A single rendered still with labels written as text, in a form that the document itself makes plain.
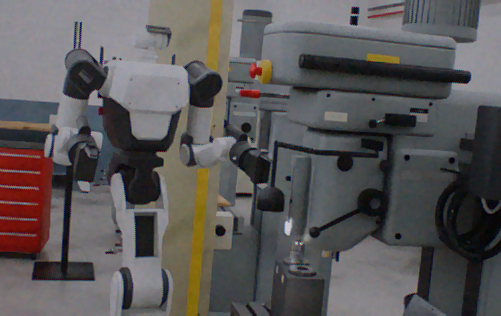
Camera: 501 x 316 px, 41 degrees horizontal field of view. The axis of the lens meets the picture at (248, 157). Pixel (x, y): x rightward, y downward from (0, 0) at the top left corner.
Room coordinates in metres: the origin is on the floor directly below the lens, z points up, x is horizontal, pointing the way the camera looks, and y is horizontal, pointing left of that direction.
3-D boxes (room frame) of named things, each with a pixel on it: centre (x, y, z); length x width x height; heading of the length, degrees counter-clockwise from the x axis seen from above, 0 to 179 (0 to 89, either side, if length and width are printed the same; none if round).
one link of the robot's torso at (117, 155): (2.40, 0.41, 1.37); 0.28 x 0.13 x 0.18; 27
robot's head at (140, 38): (2.32, 0.37, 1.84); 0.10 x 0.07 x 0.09; 117
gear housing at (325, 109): (1.81, -0.28, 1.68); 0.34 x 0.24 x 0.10; 106
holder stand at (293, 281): (2.13, -0.19, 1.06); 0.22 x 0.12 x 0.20; 8
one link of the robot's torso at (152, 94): (2.38, 0.40, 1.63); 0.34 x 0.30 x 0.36; 117
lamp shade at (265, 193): (1.73, -0.07, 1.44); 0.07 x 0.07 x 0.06
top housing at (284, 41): (1.80, -0.26, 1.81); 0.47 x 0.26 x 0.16; 106
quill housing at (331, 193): (1.80, -0.25, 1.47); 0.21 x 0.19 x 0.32; 16
